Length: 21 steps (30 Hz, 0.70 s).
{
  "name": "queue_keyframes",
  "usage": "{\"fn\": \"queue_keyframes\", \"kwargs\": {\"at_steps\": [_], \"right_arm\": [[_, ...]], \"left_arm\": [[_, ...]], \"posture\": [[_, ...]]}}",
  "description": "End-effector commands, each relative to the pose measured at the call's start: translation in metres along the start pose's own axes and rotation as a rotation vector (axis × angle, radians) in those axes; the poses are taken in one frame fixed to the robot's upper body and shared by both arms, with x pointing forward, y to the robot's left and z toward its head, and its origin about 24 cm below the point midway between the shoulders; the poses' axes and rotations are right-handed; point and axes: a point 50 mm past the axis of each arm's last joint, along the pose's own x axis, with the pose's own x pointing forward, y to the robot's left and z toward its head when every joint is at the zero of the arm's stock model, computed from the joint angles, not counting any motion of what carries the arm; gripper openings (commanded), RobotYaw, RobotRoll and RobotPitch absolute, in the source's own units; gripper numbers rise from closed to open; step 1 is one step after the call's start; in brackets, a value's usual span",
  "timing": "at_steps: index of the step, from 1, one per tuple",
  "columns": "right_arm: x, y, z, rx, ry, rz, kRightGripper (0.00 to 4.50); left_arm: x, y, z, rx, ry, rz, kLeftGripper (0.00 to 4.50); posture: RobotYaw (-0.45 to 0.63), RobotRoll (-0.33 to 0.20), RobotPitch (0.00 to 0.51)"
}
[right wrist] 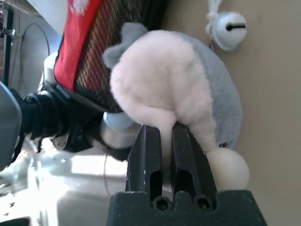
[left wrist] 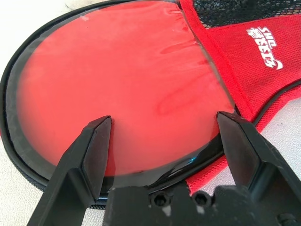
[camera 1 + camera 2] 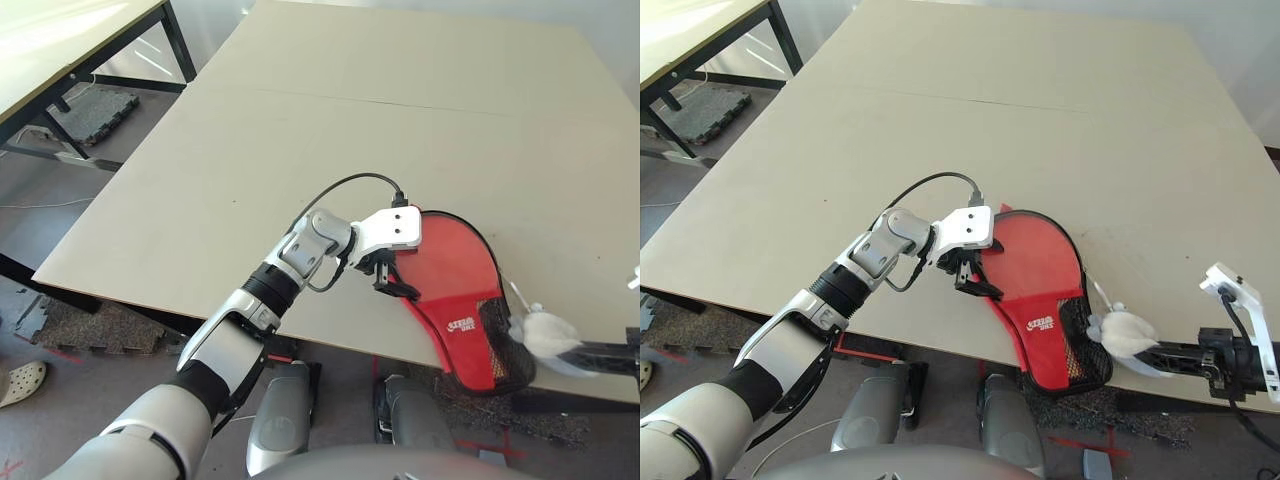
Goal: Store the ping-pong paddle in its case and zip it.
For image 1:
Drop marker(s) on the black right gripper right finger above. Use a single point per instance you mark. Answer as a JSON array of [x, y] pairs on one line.
[[190, 164]]

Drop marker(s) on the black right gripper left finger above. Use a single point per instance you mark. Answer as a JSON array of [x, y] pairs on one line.
[[147, 160]]

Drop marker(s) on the red black paddle case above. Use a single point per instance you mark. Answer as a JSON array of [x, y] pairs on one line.
[[70, 47]]

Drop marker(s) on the grey right robot leg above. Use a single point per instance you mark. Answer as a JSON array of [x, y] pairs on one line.
[[116, 131]]

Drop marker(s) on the cream white round ball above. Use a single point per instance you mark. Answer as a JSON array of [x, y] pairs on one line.
[[232, 169]]

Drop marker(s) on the white jingle bell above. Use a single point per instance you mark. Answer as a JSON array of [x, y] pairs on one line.
[[225, 33]]

